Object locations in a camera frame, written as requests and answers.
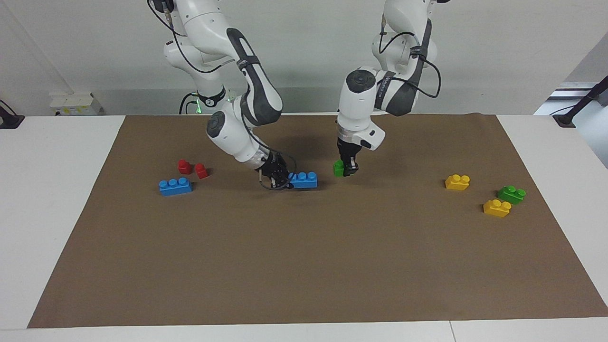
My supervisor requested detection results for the blue three-stud block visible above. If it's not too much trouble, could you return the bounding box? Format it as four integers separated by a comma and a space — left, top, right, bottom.
289, 171, 318, 189
159, 177, 193, 197

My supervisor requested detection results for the yellow two-stud block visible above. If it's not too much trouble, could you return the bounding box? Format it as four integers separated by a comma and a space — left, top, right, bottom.
445, 174, 471, 191
483, 199, 512, 218

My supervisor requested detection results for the brown paper mat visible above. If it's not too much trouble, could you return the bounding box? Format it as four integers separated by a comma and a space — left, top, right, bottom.
27, 113, 608, 329

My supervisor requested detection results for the white plastic box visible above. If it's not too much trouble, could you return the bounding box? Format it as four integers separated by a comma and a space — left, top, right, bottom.
49, 92, 103, 116

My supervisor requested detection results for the black clamp with pole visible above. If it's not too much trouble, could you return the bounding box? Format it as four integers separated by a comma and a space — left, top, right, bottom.
552, 76, 608, 128

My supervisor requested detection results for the black table clamp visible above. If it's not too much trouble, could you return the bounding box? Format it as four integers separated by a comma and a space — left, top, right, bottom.
0, 100, 25, 130

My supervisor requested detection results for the black right base cable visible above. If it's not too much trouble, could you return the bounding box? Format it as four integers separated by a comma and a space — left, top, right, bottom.
179, 92, 201, 115

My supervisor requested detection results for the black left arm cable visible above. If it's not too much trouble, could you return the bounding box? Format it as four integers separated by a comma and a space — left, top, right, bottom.
379, 13, 443, 99

